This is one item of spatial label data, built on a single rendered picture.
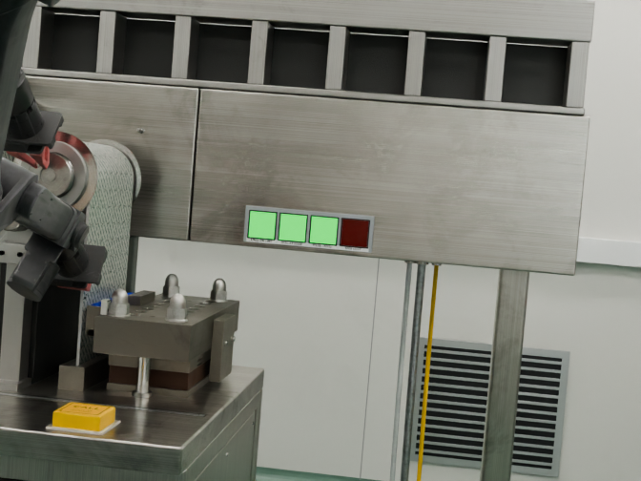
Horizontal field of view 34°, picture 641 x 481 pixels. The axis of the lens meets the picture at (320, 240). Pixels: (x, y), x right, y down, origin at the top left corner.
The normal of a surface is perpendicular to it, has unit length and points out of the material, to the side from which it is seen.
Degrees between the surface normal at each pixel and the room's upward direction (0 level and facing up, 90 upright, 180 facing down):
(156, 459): 90
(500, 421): 90
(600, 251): 90
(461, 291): 90
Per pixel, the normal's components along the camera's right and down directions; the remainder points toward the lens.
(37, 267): 0.17, -0.27
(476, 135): -0.11, 0.04
